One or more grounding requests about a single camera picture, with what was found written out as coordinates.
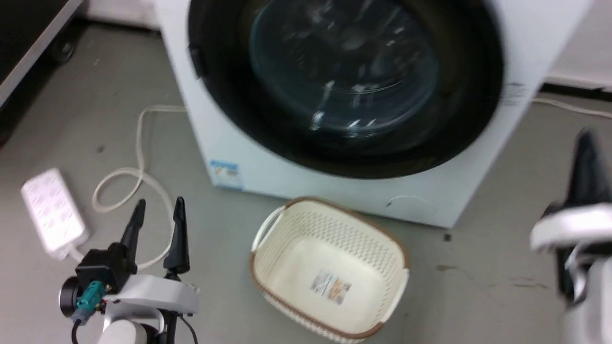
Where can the white front-load washing machine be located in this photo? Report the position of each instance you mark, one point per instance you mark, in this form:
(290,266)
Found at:
(296,181)

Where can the paper label in basket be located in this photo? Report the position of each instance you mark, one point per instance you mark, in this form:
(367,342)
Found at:
(331,285)

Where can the grey text sticker on washer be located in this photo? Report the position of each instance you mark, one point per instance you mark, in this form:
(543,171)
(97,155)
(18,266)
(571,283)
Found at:
(514,93)

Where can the white power strip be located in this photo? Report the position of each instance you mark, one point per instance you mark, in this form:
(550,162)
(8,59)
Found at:
(53,210)

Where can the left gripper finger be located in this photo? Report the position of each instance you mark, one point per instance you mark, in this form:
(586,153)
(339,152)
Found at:
(135,229)
(179,239)

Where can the black board with white edge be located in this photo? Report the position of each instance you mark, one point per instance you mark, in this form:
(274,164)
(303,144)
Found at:
(21,38)

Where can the round black glass washer door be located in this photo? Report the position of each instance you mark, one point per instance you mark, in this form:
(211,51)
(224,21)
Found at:
(344,76)

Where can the cream plastic laundry basket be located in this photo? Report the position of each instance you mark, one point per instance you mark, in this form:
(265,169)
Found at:
(330,267)

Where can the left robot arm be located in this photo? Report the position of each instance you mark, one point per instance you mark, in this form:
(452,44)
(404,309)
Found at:
(125,332)

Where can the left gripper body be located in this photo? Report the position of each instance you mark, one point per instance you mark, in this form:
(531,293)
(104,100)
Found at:
(153,292)

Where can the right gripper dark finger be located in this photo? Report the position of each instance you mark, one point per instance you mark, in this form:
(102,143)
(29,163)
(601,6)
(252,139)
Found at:
(587,167)

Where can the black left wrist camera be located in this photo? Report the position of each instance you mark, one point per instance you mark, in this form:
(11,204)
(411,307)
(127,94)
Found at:
(98,274)

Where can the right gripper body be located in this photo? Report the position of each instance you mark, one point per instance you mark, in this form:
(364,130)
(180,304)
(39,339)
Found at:
(571,227)

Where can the blue energy label sticker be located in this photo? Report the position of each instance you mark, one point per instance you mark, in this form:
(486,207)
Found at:
(226,175)

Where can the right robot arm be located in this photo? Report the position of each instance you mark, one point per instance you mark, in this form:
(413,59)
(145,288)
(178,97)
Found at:
(593,306)

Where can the black caster wheel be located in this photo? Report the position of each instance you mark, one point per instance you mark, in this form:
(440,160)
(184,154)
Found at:
(64,48)

